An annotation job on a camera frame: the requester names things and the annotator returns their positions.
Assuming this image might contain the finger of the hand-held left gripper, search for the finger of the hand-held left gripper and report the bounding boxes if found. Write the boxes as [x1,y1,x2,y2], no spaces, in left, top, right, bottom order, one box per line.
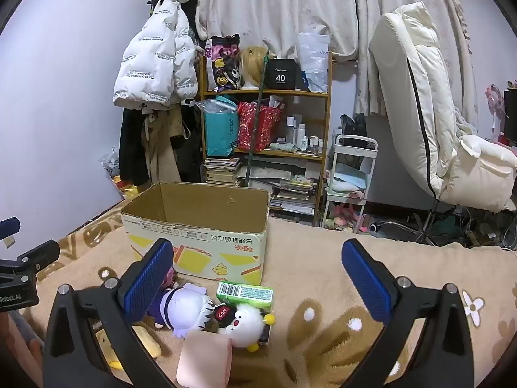
[0,217,21,248]
[16,239,61,280]

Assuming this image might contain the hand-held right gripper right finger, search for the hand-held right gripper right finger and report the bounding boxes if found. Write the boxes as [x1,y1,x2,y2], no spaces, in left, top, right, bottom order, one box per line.
[341,238,475,388]

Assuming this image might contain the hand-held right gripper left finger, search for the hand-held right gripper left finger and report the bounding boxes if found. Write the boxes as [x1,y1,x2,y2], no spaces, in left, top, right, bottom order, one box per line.
[42,238,175,388]

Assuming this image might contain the white-haired doll plush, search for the white-haired doll plush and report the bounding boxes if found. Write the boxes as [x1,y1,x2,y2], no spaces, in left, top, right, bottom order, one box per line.
[145,283,215,338]

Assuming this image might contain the yellow plush toy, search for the yellow plush toy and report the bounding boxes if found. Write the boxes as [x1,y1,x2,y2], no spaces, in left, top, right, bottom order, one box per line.
[95,323,162,372]

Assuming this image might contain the printed cardboard box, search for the printed cardboard box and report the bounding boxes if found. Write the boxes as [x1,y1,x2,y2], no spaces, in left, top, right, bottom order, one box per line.
[120,182,270,286]

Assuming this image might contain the pink square plush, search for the pink square plush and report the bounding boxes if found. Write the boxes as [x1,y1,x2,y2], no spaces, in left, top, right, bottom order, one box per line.
[176,331,234,388]

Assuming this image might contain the green tissue pack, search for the green tissue pack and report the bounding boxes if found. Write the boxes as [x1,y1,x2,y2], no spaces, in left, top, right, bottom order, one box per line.
[216,280,275,346]

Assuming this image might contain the white chick plush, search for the white chick plush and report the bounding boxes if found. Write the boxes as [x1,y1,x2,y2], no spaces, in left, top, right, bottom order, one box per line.
[214,302,276,352]

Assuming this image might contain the plush toys in cart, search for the plush toys in cart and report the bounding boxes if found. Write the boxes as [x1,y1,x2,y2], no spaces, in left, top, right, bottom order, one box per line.
[329,204,366,229]

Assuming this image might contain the beige coat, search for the beige coat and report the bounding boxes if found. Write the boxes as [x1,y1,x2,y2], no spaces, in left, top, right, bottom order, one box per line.
[141,105,192,189]

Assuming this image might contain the stacks of books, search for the stacks of books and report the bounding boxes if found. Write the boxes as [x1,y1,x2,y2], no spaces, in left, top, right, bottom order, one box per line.
[204,157,320,217]

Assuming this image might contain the black coat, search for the black coat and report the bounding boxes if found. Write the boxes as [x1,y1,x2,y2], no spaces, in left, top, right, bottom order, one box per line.
[119,107,152,187]

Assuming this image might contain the white rolling cart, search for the white rolling cart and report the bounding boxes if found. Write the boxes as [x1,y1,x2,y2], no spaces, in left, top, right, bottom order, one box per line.
[321,134,379,229]

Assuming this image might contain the group of cosmetic bottles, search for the group of cosmetic bottles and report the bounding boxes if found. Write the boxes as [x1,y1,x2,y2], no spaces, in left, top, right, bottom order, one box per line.
[285,115,325,150]

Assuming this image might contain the teal bag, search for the teal bag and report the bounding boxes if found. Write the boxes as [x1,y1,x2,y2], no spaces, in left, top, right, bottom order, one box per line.
[202,96,240,158]

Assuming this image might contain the red gift bag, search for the red gift bag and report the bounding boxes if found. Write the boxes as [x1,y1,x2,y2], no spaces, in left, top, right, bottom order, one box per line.
[236,101,283,152]

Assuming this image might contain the white padded chair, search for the white padded chair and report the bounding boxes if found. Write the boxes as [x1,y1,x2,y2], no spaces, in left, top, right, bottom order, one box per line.
[368,1,517,247]

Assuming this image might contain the green pole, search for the green pole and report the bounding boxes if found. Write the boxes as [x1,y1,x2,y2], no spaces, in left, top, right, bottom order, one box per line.
[244,46,270,189]

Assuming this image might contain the wooden shelf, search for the wooden shelf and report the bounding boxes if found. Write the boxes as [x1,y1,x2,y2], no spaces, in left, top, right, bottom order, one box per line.
[199,52,332,227]

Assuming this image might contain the white puffer jacket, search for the white puffer jacket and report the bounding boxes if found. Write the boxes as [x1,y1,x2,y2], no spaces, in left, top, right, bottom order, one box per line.
[113,0,199,110]

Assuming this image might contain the black box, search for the black box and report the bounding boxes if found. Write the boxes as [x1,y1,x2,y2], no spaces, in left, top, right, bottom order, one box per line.
[262,60,301,91]

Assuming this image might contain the clear plastic bag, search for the clear plastic bag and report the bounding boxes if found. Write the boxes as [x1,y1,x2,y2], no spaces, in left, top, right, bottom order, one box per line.
[297,32,330,93]

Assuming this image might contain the pink fan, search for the pink fan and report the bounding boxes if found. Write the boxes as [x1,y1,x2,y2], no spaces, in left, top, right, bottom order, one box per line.
[486,84,510,142]

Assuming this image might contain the black printed tote bag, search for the black printed tote bag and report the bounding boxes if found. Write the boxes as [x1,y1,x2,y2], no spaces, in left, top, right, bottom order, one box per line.
[205,34,243,93]

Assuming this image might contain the blonde wig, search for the blonde wig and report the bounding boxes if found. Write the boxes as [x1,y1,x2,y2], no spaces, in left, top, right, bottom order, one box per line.
[240,46,277,90]

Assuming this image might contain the pale curtain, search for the pale curtain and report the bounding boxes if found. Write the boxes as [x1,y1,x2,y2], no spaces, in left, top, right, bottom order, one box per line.
[198,0,481,116]

